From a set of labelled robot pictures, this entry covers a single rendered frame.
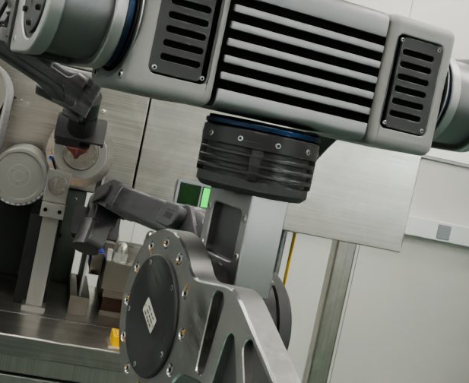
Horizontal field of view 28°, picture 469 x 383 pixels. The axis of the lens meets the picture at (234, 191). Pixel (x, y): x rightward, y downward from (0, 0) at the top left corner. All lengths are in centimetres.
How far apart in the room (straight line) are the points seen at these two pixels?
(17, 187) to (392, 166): 102
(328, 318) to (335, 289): 9
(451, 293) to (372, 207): 273
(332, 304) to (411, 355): 254
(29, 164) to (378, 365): 340
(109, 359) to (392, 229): 101
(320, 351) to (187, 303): 179
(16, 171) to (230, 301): 125
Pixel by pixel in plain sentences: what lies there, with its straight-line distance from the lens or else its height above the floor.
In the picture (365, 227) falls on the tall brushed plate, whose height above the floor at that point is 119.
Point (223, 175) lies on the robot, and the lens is 105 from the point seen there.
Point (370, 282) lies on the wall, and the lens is 511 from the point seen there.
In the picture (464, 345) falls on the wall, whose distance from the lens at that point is 537.
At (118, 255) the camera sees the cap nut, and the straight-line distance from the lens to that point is 212.
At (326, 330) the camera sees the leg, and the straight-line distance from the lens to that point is 277.
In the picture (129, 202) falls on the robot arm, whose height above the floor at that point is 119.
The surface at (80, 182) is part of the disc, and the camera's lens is 211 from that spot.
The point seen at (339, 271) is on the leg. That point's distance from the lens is 275.
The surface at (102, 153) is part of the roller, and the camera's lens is 211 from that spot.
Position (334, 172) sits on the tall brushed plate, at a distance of 254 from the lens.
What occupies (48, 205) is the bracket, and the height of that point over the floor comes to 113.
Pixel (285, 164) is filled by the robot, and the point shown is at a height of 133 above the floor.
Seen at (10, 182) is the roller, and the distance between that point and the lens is 212.
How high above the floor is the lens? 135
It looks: 3 degrees down
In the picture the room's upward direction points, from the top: 12 degrees clockwise
